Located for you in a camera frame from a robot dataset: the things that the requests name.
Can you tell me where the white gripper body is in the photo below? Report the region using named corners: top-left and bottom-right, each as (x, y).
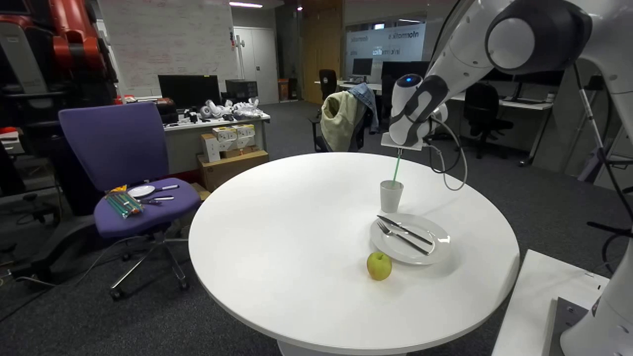
top-left (381, 74), bottom-right (450, 151)

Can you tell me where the purple office chair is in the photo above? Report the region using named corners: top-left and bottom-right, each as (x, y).
top-left (58, 103), bottom-right (203, 301)

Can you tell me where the green straw bundle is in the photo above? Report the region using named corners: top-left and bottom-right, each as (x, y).
top-left (108, 194), bottom-right (141, 220)

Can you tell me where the white round table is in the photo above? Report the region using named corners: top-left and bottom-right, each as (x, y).
top-left (191, 153), bottom-right (521, 355)

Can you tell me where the silver knife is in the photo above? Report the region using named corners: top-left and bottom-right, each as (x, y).
top-left (377, 216), bottom-right (436, 248)

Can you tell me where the silver fork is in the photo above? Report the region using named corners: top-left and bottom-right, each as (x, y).
top-left (377, 222), bottom-right (430, 256)

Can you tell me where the chair with beige jacket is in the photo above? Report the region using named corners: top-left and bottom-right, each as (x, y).
top-left (313, 86), bottom-right (381, 153)

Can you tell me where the cardboard box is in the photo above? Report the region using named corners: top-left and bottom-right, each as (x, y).
top-left (199, 151), bottom-right (270, 190)

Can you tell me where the black office chair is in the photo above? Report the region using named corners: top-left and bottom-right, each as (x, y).
top-left (464, 84), bottom-right (513, 159)

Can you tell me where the white robot base platform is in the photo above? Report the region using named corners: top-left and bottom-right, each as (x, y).
top-left (493, 248), bottom-right (633, 356)

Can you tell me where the red robot arm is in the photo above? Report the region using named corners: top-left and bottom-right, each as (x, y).
top-left (0, 0), bottom-right (118, 105)

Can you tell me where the green drinking straw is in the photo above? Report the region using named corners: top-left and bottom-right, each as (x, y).
top-left (392, 149), bottom-right (402, 188)

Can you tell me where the black monitor on desk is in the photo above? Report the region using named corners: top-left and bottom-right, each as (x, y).
top-left (159, 76), bottom-right (220, 109)

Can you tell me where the white desk left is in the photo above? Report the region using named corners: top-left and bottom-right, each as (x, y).
top-left (165, 117), bottom-right (272, 175)

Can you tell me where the small white plate on chair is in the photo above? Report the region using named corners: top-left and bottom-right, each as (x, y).
top-left (129, 185), bottom-right (157, 198)

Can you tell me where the white paper cup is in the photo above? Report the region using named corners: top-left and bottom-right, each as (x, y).
top-left (381, 181), bottom-right (404, 214)

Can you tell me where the green apple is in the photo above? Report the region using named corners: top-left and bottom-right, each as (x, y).
top-left (367, 252), bottom-right (392, 281)

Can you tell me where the long white desk back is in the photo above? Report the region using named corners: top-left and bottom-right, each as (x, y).
top-left (337, 80), bottom-right (555, 167)

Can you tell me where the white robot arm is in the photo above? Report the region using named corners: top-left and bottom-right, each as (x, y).
top-left (383, 0), bottom-right (633, 356)

